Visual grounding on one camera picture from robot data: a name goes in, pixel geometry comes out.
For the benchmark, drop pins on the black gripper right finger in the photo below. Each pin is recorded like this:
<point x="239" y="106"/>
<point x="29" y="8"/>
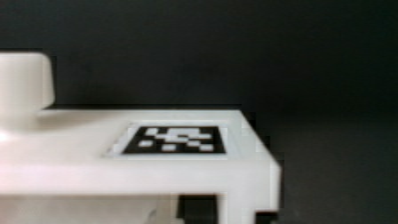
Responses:
<point x="266" y="218"/>

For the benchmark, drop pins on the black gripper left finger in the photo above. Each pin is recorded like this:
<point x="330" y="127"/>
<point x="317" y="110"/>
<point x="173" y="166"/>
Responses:
<point x="198" y="209"/>

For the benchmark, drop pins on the white front drawer tray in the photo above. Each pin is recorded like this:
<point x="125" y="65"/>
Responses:
<point x="101" y="164"/>

